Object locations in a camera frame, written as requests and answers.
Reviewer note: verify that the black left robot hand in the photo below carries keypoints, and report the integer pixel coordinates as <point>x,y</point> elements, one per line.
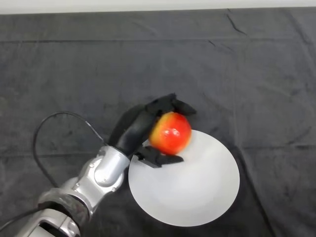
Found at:
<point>135,128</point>

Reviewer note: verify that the red yellow apple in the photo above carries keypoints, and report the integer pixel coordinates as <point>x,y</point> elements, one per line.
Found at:
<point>171,134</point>

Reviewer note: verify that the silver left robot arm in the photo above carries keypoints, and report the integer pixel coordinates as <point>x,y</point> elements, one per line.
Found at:
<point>81,187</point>

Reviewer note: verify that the round white plate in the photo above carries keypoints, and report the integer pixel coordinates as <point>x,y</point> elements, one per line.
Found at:
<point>187,187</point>

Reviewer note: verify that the black cloth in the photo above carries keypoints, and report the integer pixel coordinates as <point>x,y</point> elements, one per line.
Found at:
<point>158,61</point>

